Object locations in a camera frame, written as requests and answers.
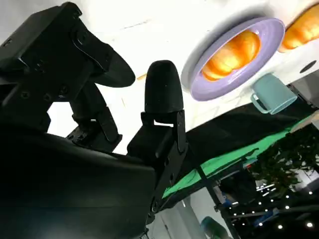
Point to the black round table grommet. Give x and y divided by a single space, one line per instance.
308 66

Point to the green cloth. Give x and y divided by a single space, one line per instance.
224 159

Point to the teal green container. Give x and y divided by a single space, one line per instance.
214 227

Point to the small wooden sliver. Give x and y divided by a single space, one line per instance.
142 76

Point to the black backdrop cloth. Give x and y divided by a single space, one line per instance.
236 129

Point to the dark green leafy plant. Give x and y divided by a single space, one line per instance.
284 159

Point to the pale green mug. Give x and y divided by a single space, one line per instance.
274 94

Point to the lilac plate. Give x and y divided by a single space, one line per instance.
269 39

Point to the black metal stand frame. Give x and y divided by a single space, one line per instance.
211 194

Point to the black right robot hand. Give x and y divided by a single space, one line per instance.
74 186

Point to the oblong orange white bread roll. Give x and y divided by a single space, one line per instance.
231 57

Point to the round orange white bread roll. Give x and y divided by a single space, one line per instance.
301 32

